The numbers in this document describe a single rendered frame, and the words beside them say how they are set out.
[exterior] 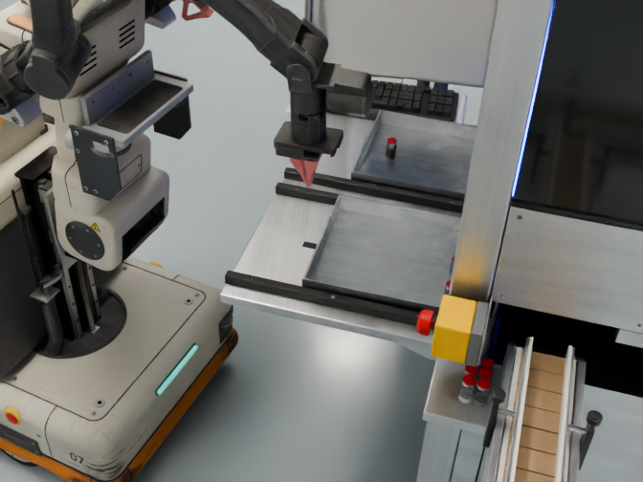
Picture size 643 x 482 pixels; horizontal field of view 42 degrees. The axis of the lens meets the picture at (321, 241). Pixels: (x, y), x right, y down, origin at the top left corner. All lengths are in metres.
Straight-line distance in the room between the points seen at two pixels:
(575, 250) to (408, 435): 1.27
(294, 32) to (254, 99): 2.53
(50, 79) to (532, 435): 0.94
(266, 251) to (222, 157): 1.83
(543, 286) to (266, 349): 1.44
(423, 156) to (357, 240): 0.33
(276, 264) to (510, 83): 0.64
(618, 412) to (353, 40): 1.24
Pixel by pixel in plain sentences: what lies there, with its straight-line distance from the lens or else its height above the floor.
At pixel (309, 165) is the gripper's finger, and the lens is 1.36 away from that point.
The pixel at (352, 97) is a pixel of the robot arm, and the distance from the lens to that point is 1.28.
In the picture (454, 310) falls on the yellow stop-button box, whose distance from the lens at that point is 1.29.
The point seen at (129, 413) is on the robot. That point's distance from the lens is 2.14.
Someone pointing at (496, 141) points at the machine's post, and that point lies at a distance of 1.16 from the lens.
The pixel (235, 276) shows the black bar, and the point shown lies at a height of 0.90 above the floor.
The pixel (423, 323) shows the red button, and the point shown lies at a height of 1.01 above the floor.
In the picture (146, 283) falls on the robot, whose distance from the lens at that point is 2.44.
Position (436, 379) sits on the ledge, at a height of 0.88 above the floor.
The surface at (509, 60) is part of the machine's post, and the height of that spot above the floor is 1.43.
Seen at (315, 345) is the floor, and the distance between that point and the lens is 2.61.
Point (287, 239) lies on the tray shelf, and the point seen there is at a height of 0.88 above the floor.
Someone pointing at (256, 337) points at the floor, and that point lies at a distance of 2.64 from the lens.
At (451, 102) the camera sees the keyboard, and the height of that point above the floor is 0.83.
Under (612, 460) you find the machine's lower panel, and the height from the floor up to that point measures 0.70.
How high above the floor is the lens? 1.92
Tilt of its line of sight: 40 degrees down
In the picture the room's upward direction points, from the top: 2 degrees clockwise
